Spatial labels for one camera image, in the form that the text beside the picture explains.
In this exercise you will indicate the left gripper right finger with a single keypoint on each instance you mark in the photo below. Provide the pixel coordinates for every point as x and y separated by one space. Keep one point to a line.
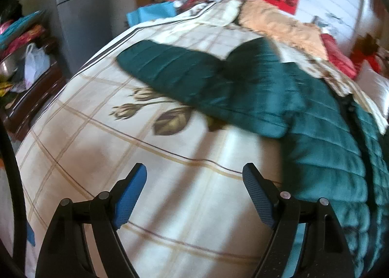
324 251

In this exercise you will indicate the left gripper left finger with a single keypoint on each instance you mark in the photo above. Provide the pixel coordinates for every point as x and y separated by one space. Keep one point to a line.
65 253

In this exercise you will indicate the dark green puffer jacket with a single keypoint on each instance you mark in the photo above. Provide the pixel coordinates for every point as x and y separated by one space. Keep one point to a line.
331 147

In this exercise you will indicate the floral cream bed quilt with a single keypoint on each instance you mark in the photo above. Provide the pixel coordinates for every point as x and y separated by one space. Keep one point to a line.
194 217

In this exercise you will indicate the dark wooden side cabinet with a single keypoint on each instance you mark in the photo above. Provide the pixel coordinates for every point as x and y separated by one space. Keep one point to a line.
17 113

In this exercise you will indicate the white square pillow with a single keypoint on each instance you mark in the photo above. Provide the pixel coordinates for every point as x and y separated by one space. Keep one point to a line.
375 86

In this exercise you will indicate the red heart cushion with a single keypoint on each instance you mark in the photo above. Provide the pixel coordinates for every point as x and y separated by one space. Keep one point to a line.
337 58

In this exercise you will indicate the white plastic bag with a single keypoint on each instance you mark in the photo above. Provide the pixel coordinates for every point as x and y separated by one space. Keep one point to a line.
36 63

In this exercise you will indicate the peach frilled pillow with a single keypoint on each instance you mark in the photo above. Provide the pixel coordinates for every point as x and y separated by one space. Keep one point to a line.
264 18

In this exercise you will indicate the blue paper bag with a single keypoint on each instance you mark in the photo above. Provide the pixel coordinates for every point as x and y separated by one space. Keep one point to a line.
151 12

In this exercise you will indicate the grey refrigerator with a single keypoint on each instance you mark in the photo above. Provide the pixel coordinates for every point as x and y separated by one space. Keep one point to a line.
88 25

